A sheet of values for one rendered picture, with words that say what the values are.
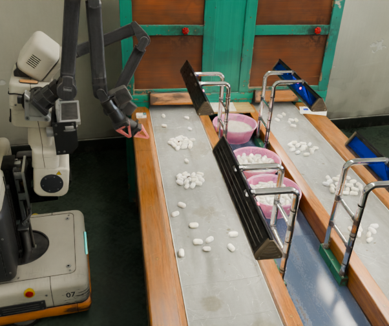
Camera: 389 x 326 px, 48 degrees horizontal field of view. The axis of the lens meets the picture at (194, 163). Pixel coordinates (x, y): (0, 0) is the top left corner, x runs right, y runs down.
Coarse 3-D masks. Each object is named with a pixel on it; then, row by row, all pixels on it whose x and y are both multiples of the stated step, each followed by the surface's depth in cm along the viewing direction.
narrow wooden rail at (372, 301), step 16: (256, 112) 279; (256, 128) 267; (272, 144) 241; (288, 160) 226; (288, 176) 218; (304, 192) 202; (304, 208) 200; (320, 208) 191; (320, 224) 185; (320, 240) 185; (336, 240) 173; (336, 256) 172; (352, 256) 165; (352, 272) 160; (368, 272) 158; (352, 288) 160; (368, 288) 151; (368, 304) 150; (384, 304) 146; (368, 320) 150; (384, 320) 141
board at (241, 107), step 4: (236, 104) 285; (240, 104) 286; (244, 104) 286; (248, 104) 286; (236, 108) 280; (240, 108) 280; (244, 108) 280; (248, 108) 281; (252, 108) 281; (216, 112) 274; (224, 112) 274; (232, 112) 275; (236, 112) 276; (240, 112) 276; (244, 112) 277; (248, 112) 277; (252, 112) 278
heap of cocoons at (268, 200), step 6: (252, 186) 208; (258, 186) 209; (264, 186) 208; (270, 186) 209; (282, 186) 210; (258, 198) 200; (264, 198) 200; (270, 198) 200; (282, 198) 201; (288, 198) 200; (270, 204) 198; (282, 204) 199; (270, 210) 193
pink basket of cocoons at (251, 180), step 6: (264, 174) 213; (270, 174) 213; (252, 180) 211; (258, 180) 213; (264, 180) 214; (276, 180) 213; (288, 180) 210; (294, 186) 207; (300, 192) 200; (264, 204) 191; (288, 204) 192; (264, 210) 195; (288, 210) 196; (270, 216) 197; (282, 216) 198
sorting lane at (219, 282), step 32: (160, 128) 259; (192, 128) 261; (160, 160) 227; (192, 160) 228; (192, 192) 203; (224, 192) 204; (224, 224) 183; (192, 256) 166; (224, 256) 166; (192, 288) 152; (224, 288) 152; (256, 288) 153; (192, 320) 140; (224, 320) 141; (256, 320) 141
